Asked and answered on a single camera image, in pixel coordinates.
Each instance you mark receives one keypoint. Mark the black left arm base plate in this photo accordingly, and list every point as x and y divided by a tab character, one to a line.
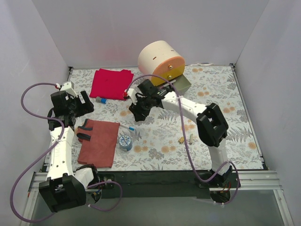
107	178

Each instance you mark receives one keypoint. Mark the small brass sharpener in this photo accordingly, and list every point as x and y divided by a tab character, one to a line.
181	140

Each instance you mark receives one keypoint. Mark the aluminium frame rail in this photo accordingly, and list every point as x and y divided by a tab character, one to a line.
171	198

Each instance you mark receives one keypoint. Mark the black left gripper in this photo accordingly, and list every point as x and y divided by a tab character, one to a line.
80	103

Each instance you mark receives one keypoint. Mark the rust brown folded garment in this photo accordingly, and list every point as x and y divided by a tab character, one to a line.
98	142

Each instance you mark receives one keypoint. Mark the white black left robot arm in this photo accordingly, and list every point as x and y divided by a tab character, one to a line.
65	188

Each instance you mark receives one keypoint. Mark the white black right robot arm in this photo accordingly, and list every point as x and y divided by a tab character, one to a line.
211	124

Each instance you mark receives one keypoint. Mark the red folded cloth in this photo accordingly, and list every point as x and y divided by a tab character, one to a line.
110	84

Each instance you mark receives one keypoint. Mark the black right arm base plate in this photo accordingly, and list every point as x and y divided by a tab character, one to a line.
220	181

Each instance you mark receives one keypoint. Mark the blue cap white marker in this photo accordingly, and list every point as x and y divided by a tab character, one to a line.
127	127

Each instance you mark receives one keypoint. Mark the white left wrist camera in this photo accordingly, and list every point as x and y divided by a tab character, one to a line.
68	87

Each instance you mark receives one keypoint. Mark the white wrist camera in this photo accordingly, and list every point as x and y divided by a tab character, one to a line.
68	87
130	94

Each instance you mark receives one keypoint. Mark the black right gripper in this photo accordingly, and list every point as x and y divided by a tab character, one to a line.
140	107

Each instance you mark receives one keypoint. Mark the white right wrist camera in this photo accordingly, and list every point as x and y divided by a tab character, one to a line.
130	94

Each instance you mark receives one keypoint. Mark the blue patterned tape roll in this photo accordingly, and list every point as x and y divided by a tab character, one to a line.
125	143

